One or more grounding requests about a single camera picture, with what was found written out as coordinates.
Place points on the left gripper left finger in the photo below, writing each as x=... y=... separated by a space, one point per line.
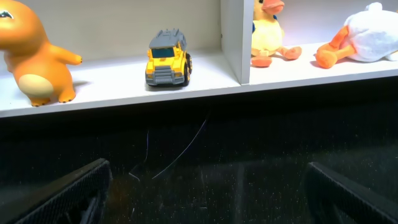
x=62 y=196

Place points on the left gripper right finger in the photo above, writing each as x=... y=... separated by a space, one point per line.
x=342 y=199

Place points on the white shelf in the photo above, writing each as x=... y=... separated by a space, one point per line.
x=118 y=74

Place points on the orange rubber dinosaur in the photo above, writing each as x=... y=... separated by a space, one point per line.
x=34 y=62

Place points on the white plush duck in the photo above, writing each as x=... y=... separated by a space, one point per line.
x=373 y=34

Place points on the grey and yellow toy truck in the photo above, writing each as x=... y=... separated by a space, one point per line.
x=166 y=62

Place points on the yellow plush duck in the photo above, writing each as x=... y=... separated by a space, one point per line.
x=267 y=34

